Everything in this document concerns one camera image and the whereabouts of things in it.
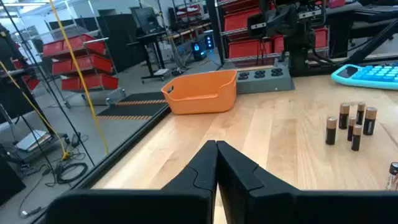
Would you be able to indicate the grey laptop device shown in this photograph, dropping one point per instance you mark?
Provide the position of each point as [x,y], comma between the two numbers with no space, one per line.
[32,140]

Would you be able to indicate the black copper-top AA battery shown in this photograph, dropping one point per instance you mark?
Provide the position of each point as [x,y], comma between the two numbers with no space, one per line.
[369,123]
[331,133]
[344,118]

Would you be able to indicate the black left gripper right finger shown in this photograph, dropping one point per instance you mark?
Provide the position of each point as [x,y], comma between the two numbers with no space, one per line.
[280,205]

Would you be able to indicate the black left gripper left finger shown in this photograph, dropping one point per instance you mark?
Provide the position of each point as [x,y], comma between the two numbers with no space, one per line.
[174,202]

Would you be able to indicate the red storage bin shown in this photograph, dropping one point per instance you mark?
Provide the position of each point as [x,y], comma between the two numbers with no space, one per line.
[62,67]
[71,84]
[84,43]
[239,20]
[248,49]
[99,81]
[279,44]
[53,48]
[93,63]
[321,37]

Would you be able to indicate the grey battery charger tray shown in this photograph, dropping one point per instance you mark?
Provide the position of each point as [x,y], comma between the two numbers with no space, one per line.
[264,85]

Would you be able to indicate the black cabinet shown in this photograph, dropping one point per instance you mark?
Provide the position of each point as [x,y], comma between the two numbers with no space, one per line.
[118,40]

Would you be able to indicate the orange plastic bin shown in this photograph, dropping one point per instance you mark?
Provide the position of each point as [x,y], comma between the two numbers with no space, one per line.
[199,102]

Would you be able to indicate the light blue calculator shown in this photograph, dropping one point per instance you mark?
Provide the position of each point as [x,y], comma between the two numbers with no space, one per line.
[373,81]

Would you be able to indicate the silver Energizer AA battery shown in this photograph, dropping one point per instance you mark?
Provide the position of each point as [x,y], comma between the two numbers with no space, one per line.
[393,174]

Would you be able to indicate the black standing desk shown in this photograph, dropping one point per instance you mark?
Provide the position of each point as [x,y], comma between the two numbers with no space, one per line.
[152,49]

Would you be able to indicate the black computer monitor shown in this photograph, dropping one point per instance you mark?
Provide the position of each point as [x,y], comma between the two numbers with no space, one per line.
[146,20]

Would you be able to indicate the black power adapter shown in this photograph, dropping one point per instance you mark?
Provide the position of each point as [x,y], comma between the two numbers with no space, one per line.
[75,140]

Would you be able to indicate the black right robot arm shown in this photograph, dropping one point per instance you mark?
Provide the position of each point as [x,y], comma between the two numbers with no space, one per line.
[298,46]

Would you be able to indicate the black orange-striped floor mat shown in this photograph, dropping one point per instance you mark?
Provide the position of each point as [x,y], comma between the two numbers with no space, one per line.
[136,109]

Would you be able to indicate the blue-lit computer tower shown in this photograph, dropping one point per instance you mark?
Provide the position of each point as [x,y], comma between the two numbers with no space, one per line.
[209,40]
[199,49]

